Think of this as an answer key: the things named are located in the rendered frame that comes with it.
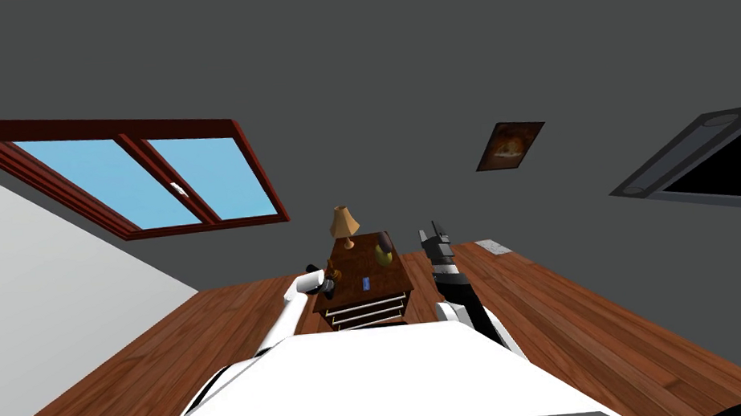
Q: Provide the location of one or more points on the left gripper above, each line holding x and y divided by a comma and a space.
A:
326, 287

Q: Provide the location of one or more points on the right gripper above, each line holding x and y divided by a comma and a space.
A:
438, 247

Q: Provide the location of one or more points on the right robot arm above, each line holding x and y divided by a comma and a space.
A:
463, 295

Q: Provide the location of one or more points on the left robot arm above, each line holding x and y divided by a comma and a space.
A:
290, 316

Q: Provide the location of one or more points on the brown-gold small bottle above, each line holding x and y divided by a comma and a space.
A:
333, 273

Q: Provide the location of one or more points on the small blue box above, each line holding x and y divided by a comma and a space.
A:
366, 284

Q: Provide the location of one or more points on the brown wooden nightstand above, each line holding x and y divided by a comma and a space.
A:
366, 301

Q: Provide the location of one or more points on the yellow-green round vase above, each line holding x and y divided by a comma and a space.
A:
383, 253

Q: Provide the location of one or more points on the tan shade table lamp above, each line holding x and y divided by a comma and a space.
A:
344, 224

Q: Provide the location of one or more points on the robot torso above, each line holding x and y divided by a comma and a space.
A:
388, 387

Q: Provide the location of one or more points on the red-brown framed window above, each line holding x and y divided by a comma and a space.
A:
150, 176

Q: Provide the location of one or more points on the grey framed black television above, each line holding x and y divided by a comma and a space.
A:
715, 161

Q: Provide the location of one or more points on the dark framed wall picture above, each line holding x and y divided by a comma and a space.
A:
509, 145

